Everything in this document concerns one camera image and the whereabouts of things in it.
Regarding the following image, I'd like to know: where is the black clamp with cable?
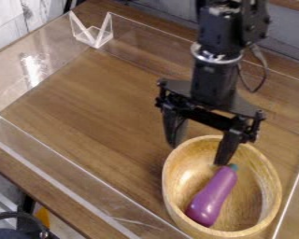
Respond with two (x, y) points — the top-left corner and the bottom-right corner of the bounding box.
(0, 211), (60, 239)

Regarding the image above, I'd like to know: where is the brown wooden bowl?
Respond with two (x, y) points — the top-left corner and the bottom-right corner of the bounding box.
(161, 135), (282, 239)

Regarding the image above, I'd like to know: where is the clear acrylic tray wall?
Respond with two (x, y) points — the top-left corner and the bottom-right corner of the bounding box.
(0, 6), (299, 239)

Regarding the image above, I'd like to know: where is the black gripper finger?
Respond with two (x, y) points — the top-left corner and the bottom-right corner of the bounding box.
(214, 129), (242, 165)
(161, 107), (188, 148)

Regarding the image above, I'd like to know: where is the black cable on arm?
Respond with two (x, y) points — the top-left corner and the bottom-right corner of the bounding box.
(236, 43), (270, 94)

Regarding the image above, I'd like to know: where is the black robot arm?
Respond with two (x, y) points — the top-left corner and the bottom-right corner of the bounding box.
(156, 0), (271, 165)

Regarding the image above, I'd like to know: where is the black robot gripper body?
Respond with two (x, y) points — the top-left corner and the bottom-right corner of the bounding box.
(156, 43), (266, 143)

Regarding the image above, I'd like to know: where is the clear acrylic corner bracket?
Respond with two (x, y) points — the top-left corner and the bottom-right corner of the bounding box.
(68, 12), (113, 49)

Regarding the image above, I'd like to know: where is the purple toy eggplant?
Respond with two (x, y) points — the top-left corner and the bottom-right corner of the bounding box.
(184, 163), (238, 227)

